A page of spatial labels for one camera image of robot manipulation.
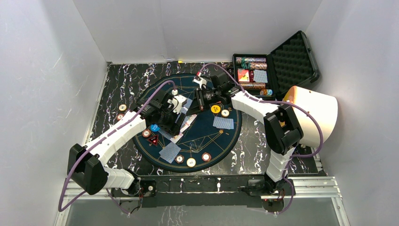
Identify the black foam-lined carrying case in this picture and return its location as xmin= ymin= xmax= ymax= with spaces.
xmin=231 ymin=31 xmax=320 ymax=100

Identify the poker chip row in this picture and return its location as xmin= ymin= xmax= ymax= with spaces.
xmin=241 ymin=63 xmax=267 ymax=70
xmin=235 ymin=57 xmax=266 ymax=64
xmin=240 ymin=82 xmax=266 ymax=90

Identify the dealt card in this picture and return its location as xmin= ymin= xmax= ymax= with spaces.
xmin=159 ymin=142 xmax=181 ymax=163
xmin=213 ymin=117 xmax=234 ymax=129

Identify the cream chip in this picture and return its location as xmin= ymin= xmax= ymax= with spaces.
xmin=186 ymin=158 xmax=196 ymax=168
xmin=221 ymin=109 xmax=230 ymax=118

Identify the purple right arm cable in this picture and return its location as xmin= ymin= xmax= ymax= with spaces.
xmin=197 ymin=63 xmax=324 ymax=215

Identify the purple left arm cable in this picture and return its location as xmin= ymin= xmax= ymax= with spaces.
xmin=58 ymin=80 xmax=177 ymax=216

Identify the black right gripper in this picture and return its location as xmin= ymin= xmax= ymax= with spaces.
xmin=186 ymin=88 xmax=221 ymax=116

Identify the round blue poker mat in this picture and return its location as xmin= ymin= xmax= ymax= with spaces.
xmin=131 ymin=73 xmax=242 ymax=173

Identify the red poker chip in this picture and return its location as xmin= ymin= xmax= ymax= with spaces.
xmin=142 ymin=129 xmax=152 ymax=138

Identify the aluminium mounting rail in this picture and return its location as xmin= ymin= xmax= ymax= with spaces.
xmin=55 ymin=176 xmax=349 ymax=226

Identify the face-up diamonds card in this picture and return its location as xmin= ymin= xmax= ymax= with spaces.
xmin=170 ymin=132 xmax=183 ymax=144

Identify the top poker chip row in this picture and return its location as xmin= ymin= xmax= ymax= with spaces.
xmin=235 ymin=57 xmax=266 ymax=64

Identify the red chip off mat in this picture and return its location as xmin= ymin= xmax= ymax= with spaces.
xmin=116 ymin=113 xmax=124 ymax=121

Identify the yellow big blind button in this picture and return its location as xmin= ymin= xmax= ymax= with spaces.
xmin=210 ymin=105 xmax=221 ymax=114

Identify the face-up king card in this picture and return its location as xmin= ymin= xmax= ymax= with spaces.
xmin=180 ymin=122 xmax=191 ymax=133

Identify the blue small blind button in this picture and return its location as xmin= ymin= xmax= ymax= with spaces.
xmin=150 ymin=124 xmax=160 ymax=132

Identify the blue card deck in case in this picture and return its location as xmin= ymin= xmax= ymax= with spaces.
xmin=253 ymin=70 xmax=268 ymax=83

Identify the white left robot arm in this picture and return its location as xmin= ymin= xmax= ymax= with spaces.
xmin=67 ymin=91 xmax=187 ymax=196

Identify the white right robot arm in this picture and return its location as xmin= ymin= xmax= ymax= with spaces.
xmin=187 ymin=73 xmax=303 ymax=195

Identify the white cylindrical drum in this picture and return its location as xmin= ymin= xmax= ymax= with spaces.
xmin=283 ymin=86 xmax=338 ymax=147

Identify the cream chip off mat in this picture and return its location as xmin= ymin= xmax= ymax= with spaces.
xmin=118 ymin=104 xmax=127 ymax=112

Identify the clear plastic dealer button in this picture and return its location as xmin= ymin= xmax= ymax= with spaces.
xmin=190 ymin=140 xmax=203 ymax=153

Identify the red triangle marker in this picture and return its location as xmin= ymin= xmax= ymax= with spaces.
xmin=147 ymin=135 xmax=159 ymax=146

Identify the short poker chip stack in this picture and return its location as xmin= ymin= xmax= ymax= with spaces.
xmin=260 ymin=89 xmax=273 ymax=96

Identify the face-down burn card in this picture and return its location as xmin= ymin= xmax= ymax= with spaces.
xmin=184 ymin=98 xmax=192 ymax=109

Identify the red card deck box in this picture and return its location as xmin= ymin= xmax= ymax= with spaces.
xmin=237 ymin=69 xmax=250 ymax=82

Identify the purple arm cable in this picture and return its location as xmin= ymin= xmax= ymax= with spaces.
xmin=58 ymin=80 xmax=177 ymax=216
xmin=197 ymin=63 xmax=324 ymax=215

